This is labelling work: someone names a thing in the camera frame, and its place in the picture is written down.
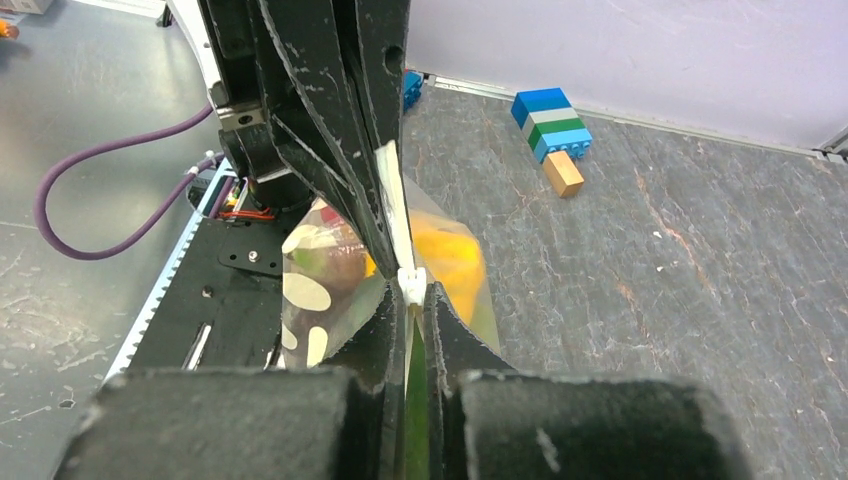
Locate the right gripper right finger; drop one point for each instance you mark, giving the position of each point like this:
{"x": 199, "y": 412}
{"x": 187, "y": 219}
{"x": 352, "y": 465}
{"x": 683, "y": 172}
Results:
{"x": 487, "y": 420}

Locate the dark green avocado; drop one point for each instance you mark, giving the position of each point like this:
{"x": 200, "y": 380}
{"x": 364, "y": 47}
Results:
{"x": 416, "y": 442}

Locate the small red blue block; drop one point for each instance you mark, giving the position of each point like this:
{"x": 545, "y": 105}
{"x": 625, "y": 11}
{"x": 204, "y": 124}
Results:
{"x": 412, "y": 84}

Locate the clear polka dot zip bag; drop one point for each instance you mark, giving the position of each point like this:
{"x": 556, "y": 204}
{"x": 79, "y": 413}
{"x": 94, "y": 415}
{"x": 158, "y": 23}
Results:
{"x": 315, "y": 323}

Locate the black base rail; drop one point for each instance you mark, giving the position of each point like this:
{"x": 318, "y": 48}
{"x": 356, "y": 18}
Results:
{"x": 217, "y": 300}

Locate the blue green toy block stack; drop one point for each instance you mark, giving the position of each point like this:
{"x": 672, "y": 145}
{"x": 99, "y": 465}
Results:
{"x": 556, "y": 135}

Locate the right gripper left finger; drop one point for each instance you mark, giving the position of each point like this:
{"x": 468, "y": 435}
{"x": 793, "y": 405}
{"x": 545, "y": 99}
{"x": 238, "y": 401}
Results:
{"x": 342, "y": 419}

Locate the yellow bell pepper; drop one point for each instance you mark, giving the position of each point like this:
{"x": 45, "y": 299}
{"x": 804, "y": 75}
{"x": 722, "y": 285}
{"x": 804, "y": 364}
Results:
{"x": 452, "y": 256}

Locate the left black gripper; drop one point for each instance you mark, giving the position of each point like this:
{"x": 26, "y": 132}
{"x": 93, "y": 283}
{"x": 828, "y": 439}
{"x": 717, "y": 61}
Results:
{"x": 339, "y": 100}

